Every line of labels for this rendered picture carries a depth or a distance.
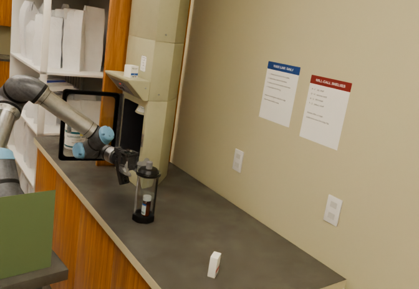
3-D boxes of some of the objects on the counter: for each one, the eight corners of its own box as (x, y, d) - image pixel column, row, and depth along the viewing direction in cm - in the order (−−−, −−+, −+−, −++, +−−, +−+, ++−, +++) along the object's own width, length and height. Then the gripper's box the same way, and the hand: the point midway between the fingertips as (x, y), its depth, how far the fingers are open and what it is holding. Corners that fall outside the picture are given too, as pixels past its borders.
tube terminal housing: (152, 165, 261) (168, 40, 243) (179, 184, 236) (197, 46, 218) (114, 167, 246) (128, 35, 229) (138, 188, 221) (155, 40, 204)
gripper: (99, 149, 189) (128, 162, 177) (133, 144, 203) (161, 156, 191) (98, 167, 191) (126, 181, 179) (131, 161, 205) (158, 174, 193)
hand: (143, 174), depth 186 cm, fingers open, 14 cm apart
